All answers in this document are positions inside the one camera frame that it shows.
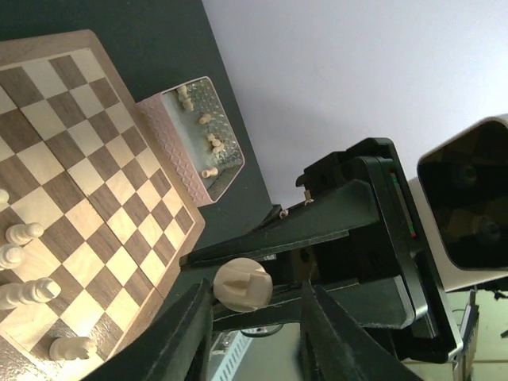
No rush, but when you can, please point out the light chess piece in tray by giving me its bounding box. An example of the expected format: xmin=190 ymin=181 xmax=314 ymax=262
xmin=176 ymin=85 xmax=194 ymax=112
xmin=198 ymin=114 xmax=212 ymax=125
xmin=201 ymin=167 xmax=218 ymax=179
xmin=207 ymin=133 xmax=225 ymax=155

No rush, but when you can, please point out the light chess piece on board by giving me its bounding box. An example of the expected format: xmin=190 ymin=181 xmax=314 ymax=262
xmin=1 ymin=278 xmax=61 ymax=310
xmin=0 ymin=244 xmax=25 ymax=271

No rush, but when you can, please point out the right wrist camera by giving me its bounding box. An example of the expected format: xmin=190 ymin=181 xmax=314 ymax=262
xmin=409 ymin=114 xmax=507 ymax=292

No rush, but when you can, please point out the white slotted cable duct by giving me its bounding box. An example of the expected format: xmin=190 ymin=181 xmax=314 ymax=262
xmin=207 ymin=331 xmax=252 ymax=381

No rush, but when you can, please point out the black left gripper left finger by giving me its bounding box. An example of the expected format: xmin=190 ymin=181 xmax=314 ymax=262
xmin=85 ymin=279 xmax=213 ymax=381

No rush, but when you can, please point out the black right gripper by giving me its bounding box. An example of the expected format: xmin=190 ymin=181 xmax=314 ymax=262
xmin=179 ymin=138 xmax=463 ymax=364

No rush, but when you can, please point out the pink metal tray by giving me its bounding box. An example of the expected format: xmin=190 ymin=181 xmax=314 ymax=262
xmin=137 ymin=76 xmax=245 ymax=206

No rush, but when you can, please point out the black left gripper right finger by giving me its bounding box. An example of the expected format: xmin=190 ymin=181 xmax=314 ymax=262
xmin=299 ymin=279 xmax=425 ymax=381

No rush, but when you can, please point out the wooden chess board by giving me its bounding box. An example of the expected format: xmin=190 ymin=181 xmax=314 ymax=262
xmin=1 ymin=30 xmax=205 ymax=380

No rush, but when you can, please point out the light chess pawn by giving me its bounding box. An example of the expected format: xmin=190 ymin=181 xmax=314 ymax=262
xmin=0 ymin=189 xmax=10 ymax=205
xmin=6 ymin=222 xmax=44 ymax=246

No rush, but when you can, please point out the light chess knight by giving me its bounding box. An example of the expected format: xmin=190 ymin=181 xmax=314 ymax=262
xmin=213 ymin=258 xmax=273 ymax=313

